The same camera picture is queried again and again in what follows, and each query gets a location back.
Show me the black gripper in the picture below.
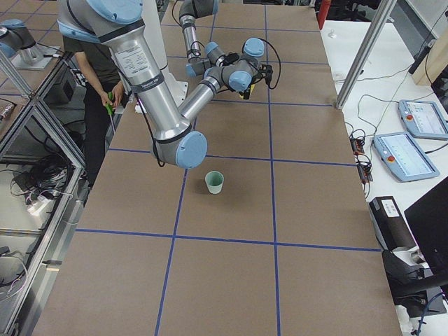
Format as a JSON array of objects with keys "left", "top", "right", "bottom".
[{"left": 239, "top": 64, "right": 273, "bottom": 100}]

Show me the green plastic cup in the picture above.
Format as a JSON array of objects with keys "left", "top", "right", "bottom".
[{"left": 204, "top": 171, "right": 224, "bottom": 195}]

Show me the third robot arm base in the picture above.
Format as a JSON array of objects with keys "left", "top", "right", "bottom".
[{"left": 1, "top": 19, "right": 61, "bottom": 71}]

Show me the person's hand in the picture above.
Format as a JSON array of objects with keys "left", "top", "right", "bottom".
[{"left": 100, "top": 91, "right": 111, "bottom": 109}]

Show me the person in dark clothes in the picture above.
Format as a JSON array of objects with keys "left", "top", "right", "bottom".
[{"left": 63, "top": 36, "right": 125, "bottom": 185}]

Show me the far teach pendant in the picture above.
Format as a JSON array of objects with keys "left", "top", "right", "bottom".
[{"left": 398, "top": 99, "right": 447, "bottom": 140}]

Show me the teach pendant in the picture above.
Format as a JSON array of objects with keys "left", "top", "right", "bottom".
[
  {"left": 398, "top": 99, "right": 447, "bottom": 140},
  {"left": 373, "top": 132, "right": 440, "bottom": 182}
]

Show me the near teach pendant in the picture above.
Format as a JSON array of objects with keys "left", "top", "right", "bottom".
[{"left": 373, "top": 132, "right": 440, "bottom": 182}]

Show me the black label printer box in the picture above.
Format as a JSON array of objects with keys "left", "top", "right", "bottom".
[{"left": 369, "top": 196, "right": 417, "bottom": 252}]

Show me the black monitor right edge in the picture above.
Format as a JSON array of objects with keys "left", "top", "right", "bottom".
[{"left": 405, "top": 178, "right": 448, "bottom": 274}]

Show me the blue tape line lengthwise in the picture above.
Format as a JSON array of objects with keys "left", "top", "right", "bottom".
[{"left": 262, "top": 3, "right": 283, "bottom": 336}]

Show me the white power strip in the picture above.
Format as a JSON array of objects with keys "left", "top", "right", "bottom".
[{"left": 27, "top": 195, "right": 52, "bottom": 216}]

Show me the aluminium post on desk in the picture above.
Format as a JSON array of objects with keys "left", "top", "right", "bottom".
[{"left": 335, "top": 0, "right": 397, "bottom": 110}]

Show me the green handled tool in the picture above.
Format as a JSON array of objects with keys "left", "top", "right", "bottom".
[{"left": 106, "top": 92, "right": 116, "bottom": 134}]

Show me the aluminium frame cage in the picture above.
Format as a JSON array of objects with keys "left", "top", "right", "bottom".
[{"left": 1, "top": 54, "right": 84, "bottom": 335}]

